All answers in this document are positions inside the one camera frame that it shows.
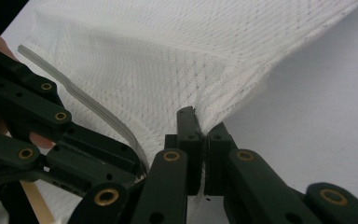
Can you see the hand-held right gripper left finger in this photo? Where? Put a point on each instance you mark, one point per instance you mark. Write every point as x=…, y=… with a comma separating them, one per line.
x=188, y=146

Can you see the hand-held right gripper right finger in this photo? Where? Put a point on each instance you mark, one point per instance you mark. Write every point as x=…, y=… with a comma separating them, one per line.
x=217, y=149

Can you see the white towel with grey stripe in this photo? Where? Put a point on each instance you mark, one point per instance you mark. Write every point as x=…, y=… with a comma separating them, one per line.
x=167, y=62

